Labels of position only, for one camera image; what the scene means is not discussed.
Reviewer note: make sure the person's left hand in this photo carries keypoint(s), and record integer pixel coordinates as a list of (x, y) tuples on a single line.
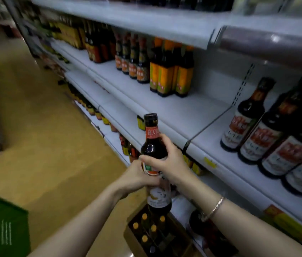
[(133, 176)]

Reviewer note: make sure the person's right hand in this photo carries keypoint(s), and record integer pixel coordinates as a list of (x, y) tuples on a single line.
[(175, 165)]

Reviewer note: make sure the person's left thumb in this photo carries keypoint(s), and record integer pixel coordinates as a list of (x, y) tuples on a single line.
[(153, 180)]

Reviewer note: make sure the person's right thumb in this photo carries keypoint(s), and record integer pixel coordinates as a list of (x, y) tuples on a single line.
[(151, 160)]

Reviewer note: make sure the dark sauce bottle black cap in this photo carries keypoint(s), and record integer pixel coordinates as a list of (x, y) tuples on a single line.
[(153, 147)]

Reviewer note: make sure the person's right forearm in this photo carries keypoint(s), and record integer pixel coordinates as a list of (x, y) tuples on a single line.
[(242, 227)]

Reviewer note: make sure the person's left forearm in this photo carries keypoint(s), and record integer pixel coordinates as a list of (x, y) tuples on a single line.
[(81, 222)]

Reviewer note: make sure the group of yellow-capped bottles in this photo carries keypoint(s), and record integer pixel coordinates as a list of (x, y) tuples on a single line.
[(152, 230)]

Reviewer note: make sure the white metal shelving unit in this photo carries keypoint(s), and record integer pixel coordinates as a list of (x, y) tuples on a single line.
[(183, 112)]

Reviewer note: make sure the yellow price tag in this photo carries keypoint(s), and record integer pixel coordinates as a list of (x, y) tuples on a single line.
[(210, 163)]

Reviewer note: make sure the brown cardboard box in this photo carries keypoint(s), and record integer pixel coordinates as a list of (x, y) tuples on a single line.
[(137, 238)]

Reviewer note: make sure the row of small yellow-label bottles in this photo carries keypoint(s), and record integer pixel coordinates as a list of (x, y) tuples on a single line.
[(100, 116)]

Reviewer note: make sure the dark bottle orange label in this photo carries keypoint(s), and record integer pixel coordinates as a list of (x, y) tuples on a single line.
[(154, 69), (184, 77), (177, 58), (165, 74)]

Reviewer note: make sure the dark bottle red neck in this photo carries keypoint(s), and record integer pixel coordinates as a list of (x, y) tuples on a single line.
[(125, 58), (143, 69), (133, 64), (118, 56)]

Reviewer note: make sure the group of dark sauce bottles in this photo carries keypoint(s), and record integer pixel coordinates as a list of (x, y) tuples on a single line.
[(98, 45)]

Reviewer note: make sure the orange yellow shelf label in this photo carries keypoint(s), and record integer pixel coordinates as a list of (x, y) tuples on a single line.
[(287, 222)]

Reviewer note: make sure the group of yellow bottles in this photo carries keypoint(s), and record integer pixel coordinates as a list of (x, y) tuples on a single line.
[(68, 34)]

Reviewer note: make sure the green bag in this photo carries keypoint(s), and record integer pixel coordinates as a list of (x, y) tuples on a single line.
[(4, 227)]

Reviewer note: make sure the row of dark bottle bases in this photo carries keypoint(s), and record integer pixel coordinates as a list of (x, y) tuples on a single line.
[(172, 2)]

